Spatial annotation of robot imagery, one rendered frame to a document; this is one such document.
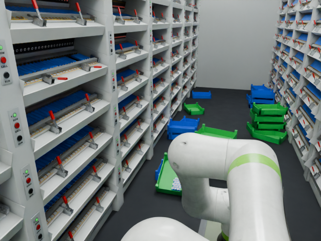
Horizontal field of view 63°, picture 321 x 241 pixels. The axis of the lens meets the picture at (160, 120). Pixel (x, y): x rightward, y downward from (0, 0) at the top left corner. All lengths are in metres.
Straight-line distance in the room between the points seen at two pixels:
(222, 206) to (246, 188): 0.53
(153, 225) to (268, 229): 0.18
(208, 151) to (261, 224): 0.29
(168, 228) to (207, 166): 0.38
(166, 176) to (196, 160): 1.35
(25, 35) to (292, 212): 1.77
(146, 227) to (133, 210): 1.50
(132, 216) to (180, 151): 1.13
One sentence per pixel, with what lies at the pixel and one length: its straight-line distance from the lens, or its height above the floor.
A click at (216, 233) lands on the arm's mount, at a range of 1.27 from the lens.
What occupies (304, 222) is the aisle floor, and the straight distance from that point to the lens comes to 1.94.
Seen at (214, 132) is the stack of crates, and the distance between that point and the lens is 2.31.
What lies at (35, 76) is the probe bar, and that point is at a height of 0.97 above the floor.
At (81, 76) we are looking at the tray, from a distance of 1.20.
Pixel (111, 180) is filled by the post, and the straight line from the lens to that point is 1.69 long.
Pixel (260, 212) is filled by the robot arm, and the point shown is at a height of 0.88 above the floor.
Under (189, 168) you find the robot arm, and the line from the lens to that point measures 0.69.
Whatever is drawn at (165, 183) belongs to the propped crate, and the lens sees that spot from 1.99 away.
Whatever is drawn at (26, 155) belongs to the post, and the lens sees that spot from 0.98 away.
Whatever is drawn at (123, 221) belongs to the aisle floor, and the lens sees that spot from 1.75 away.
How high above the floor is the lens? 1.16
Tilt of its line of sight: 21 degrees down
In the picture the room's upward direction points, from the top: straight up
